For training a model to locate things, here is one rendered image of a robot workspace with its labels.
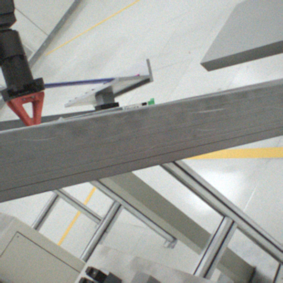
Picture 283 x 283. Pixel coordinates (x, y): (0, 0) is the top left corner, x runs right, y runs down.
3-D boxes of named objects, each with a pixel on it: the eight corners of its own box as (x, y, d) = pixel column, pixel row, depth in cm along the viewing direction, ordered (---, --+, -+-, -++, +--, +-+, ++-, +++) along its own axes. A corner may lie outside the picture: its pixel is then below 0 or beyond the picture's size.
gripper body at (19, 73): (15, 94, 102) (3, 57, 101) (2, 99, 111) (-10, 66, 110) (46, 85, 105) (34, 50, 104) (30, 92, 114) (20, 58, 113)
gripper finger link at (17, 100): (24, 134, 105) (10, 89, 103) (15, 136, 111) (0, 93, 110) (55, 124, 108) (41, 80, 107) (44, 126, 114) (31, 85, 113)
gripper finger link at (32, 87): (26, 134, 104) (11, 88, 103) (16, 136, 110) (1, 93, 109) (57, 124, 107) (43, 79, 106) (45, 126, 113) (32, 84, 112)
